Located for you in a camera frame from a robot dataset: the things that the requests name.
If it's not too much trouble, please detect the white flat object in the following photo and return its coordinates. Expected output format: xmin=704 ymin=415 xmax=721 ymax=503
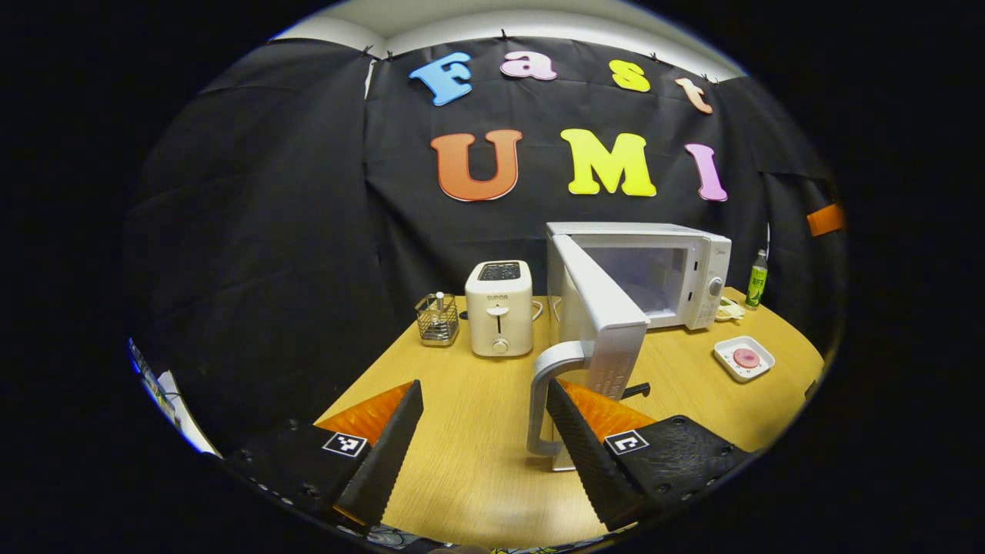
xmin=129 ymin=339 xmax=222 ymax=456

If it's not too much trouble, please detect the metal wire basket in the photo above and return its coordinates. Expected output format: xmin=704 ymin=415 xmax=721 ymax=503
xmin=415 ymin=292 xmax=460 ymax=347

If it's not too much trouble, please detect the white square plate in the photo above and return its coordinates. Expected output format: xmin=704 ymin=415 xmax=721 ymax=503
xmin=713 ymin=335 xmax=776 ymax=383

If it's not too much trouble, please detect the white toaster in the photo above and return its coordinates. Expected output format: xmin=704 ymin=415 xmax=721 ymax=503
xmin=465 ymin=260 xmax=534 ymax=358

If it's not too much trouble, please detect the white microwave oven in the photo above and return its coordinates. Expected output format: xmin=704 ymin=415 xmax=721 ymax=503
xmin=527 ymin=222 xmax=733 ymax=472

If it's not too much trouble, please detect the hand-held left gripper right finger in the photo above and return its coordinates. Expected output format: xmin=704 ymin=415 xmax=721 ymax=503
xmin=545 ymin=377 xmax=751 ymax=532

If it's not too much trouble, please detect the green drink bottle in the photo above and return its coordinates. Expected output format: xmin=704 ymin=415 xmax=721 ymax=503
xmin=743 ymin=249 xmax=769 ymax=311

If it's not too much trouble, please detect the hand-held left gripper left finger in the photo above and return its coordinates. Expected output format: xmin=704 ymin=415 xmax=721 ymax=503
xmin=223 ymin=379 xmax=425 ymax=528

